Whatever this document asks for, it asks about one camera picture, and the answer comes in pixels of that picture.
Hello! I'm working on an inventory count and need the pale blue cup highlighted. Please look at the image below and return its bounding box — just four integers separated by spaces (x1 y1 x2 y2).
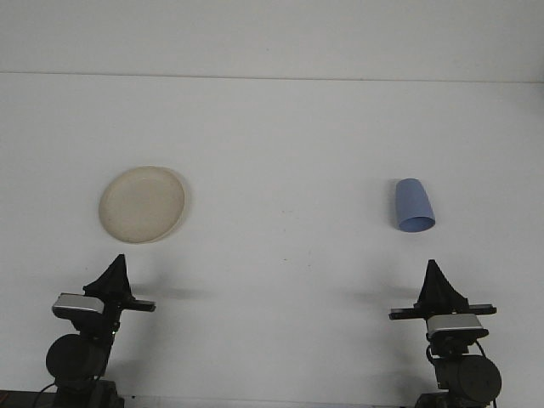
394 177 437 234

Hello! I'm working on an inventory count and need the pale round plate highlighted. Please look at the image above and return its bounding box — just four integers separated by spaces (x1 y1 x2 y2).
98 165 192 246

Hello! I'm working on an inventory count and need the dark platform edge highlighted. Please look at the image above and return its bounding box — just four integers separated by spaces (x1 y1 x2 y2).
0 388 59 408

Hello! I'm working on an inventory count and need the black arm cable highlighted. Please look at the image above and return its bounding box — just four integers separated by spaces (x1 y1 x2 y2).
33 381 59 408
474 338 501 408

